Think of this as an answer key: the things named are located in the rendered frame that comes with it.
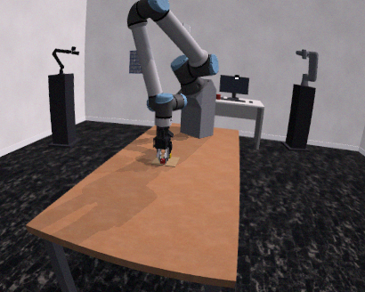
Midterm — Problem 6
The tan mat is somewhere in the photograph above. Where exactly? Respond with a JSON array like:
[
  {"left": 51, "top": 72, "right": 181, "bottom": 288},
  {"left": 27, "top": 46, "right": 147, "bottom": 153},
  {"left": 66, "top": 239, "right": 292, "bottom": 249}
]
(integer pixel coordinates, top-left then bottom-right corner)
[{"left": 151, "top": 157, "right": 180, "bottom": 167}]

